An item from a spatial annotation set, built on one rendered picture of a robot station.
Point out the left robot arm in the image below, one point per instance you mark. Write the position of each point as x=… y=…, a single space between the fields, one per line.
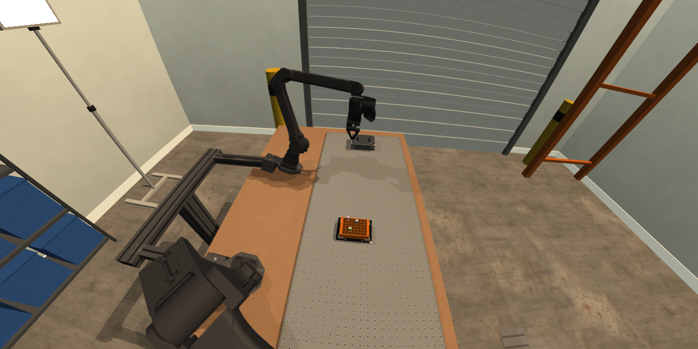
x=298 y=143

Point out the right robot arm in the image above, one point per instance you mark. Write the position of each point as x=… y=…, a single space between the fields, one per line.
x=175 y=318

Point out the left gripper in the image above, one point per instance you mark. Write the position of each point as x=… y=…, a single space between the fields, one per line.
x=350 y=121

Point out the orange grid tube rack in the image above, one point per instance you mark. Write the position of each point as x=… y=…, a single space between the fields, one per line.
x=358 y=231

